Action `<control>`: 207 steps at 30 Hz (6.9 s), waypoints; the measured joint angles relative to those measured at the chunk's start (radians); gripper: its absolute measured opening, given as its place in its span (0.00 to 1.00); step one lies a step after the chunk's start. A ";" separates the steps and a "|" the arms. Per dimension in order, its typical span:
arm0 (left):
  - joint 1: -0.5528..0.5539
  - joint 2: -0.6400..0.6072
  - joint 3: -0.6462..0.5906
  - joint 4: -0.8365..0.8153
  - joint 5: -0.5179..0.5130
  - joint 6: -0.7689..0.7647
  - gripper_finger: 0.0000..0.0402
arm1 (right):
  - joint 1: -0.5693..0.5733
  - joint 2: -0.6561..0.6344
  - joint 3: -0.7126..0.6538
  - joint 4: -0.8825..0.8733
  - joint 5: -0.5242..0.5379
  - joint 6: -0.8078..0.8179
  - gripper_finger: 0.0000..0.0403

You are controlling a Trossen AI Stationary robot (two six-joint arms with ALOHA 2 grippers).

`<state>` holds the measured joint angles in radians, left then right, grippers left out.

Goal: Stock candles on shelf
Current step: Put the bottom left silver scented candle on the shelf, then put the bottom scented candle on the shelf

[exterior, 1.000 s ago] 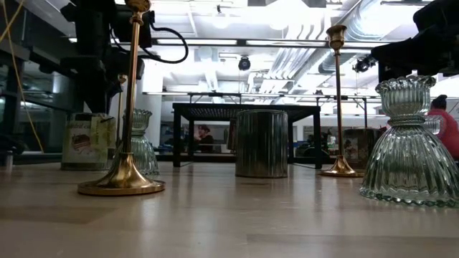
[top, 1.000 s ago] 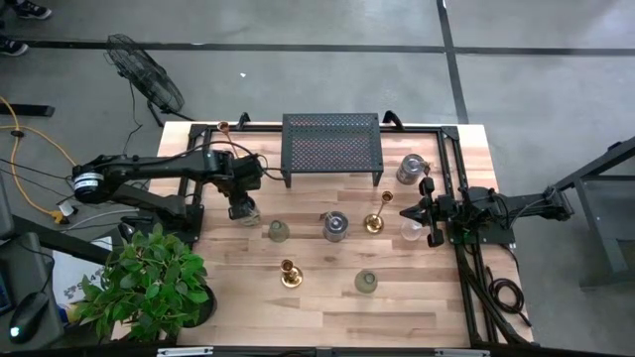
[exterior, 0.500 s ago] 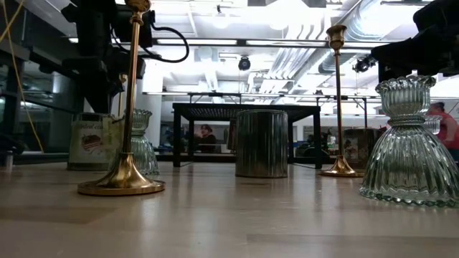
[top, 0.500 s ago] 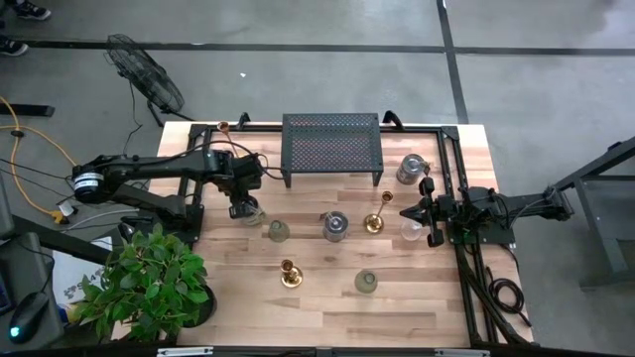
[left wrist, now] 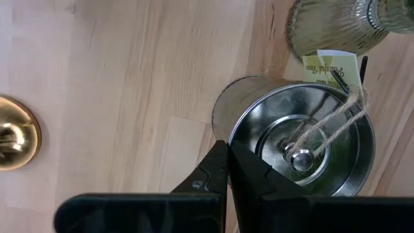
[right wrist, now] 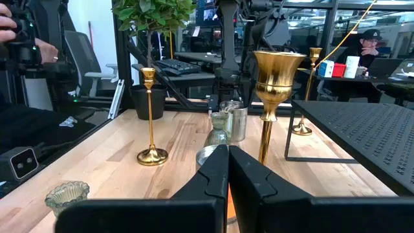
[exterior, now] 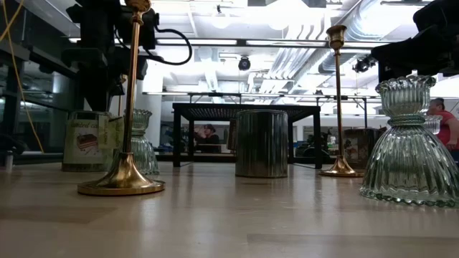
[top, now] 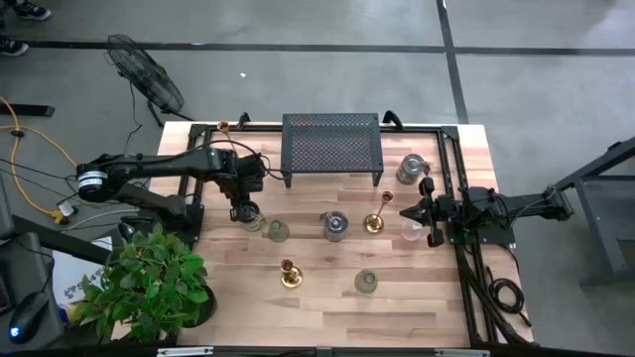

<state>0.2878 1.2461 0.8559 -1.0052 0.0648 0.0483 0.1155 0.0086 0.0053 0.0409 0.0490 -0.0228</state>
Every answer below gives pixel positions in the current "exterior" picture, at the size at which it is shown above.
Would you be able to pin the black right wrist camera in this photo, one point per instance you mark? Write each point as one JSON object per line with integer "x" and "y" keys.
{"x": 437, "y": 14}

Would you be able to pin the grey short post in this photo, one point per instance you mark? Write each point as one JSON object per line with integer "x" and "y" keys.
{"x": 9, "y": 161}

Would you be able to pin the black metal mesh shelf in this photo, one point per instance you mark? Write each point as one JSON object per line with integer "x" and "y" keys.
{"x": 215, "y": 111}

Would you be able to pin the person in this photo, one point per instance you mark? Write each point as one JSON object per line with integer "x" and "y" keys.
{"x": 448, "y": 125}
{"x": 209, "y": 138}

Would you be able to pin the black ceiling dome camera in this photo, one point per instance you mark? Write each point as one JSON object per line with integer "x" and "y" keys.
{"x": 244, "y": 63}

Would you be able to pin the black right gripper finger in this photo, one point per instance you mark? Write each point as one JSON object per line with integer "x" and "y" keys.
{"x": 401, "y": 48}

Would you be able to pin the clear ribbed glass candle holder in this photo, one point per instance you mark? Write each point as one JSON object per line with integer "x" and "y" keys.
{"x": 433, "y": 123}

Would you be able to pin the black aluminium table frame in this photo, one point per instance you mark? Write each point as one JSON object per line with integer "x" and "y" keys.
{"x": 36, "y": 157}

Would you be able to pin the black ceiling spotlight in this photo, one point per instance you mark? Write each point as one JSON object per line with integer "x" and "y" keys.
{"x": 364, "y": 64}

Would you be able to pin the small clear glass candleholder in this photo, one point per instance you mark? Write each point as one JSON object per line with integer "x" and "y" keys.
{"x": 145, "y": 154}

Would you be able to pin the printed tin candle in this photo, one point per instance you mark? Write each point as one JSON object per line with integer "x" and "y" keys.
{"x": 362, "y": 147}

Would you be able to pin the illustrated tin box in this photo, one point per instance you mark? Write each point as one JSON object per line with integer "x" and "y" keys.
{"x": 82, "y": 143}

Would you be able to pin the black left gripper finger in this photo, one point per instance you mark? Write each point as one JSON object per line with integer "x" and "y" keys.
{"x": 103, "y": 89}
{"x": 90, "y": 89}

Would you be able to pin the large clear glass candleholder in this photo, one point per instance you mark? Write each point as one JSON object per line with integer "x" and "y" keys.
{"x": 409, "y": 161}

